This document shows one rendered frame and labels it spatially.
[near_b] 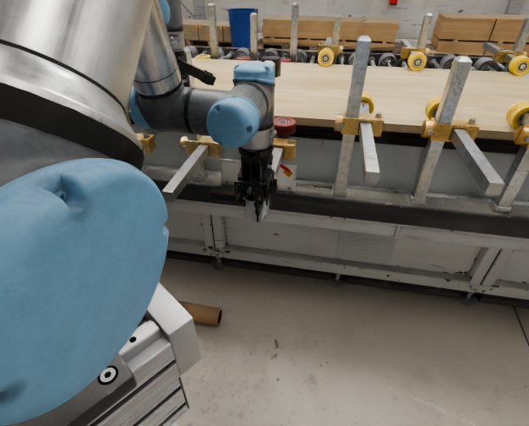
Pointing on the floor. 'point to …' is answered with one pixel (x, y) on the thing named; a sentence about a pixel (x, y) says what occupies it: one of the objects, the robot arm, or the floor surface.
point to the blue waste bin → (240, 26)
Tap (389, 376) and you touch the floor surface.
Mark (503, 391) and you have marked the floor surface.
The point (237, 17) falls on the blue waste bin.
